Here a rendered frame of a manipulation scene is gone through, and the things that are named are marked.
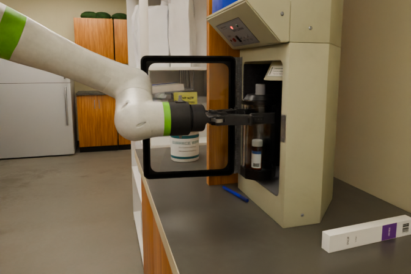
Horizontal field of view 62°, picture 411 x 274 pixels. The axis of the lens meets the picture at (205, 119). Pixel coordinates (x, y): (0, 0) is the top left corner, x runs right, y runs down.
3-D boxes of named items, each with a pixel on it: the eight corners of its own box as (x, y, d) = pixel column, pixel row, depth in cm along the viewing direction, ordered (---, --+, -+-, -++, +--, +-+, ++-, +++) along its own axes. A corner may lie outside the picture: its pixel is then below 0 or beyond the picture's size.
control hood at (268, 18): (239, 49, 112) (240, 18, 111) (290, 42, 81) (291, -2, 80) (205, 49, 109) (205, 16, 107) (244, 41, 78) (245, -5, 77)
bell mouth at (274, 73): (304, 79, 110) (305, 61, 109) (340, 80, 93) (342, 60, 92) (254, 79, 105) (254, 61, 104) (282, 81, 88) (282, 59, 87)
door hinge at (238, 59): (238, 172, 118) (239, 57, 112) (240, 174, 115) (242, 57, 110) (233, 173, 117) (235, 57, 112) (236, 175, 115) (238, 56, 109)
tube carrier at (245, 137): (266, 165, 108) (268, 97, 104) (283, 175, 97) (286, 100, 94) (234, 167, 105) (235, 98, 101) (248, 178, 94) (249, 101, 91)
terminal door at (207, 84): (234, 175, 116) (235, 55, 111) (143, 179, 112) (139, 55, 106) (233, 174, 117) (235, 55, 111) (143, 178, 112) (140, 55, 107)
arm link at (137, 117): (115, 150, 88) (114, 122, 80) (114, 115, 96) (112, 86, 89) (169, 147, 92) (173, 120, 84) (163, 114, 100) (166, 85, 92)
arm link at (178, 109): (166, 135, 97) (171, 142, 88) (165, 94, 95) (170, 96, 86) (186, 134, 98) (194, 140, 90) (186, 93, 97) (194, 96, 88)
